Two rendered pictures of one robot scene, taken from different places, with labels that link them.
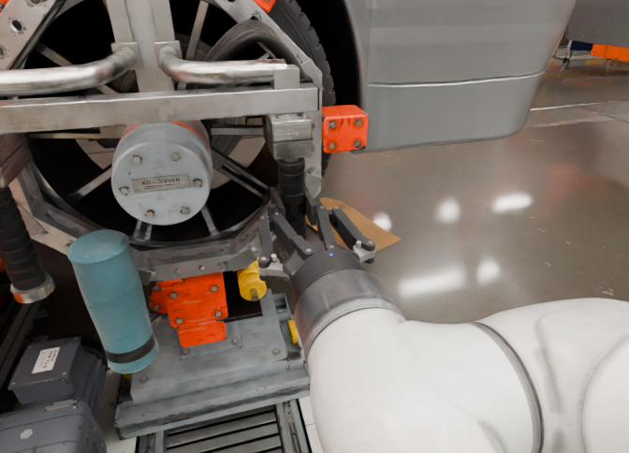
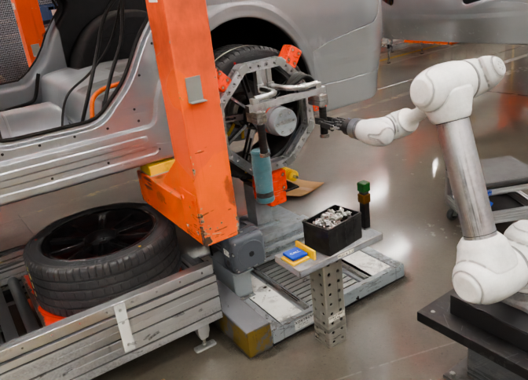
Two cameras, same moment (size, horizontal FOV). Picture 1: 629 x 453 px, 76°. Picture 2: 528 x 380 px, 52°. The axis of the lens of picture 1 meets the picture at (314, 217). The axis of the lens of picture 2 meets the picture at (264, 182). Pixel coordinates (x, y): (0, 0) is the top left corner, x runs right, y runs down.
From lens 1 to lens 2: 2.05 m
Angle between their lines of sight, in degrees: 17
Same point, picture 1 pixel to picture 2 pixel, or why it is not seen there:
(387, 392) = (372, 122)
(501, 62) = (361, 67)
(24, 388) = not seen: hidden behind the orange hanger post
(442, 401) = (379, 121)
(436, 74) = (339, 77)
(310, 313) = (352, 125)
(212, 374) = (276, 231)
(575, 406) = (397, 119)
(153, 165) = (284, 116)
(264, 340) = (289, 217)
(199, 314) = (277, 188)
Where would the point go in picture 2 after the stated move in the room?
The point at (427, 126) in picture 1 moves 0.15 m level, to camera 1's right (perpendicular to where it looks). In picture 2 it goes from (339, 98) to (364, 93)
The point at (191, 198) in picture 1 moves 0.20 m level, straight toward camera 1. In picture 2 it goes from (292, 126) to (322, 133)
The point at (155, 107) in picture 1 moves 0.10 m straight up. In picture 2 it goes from (291, 97) to (290, 74)
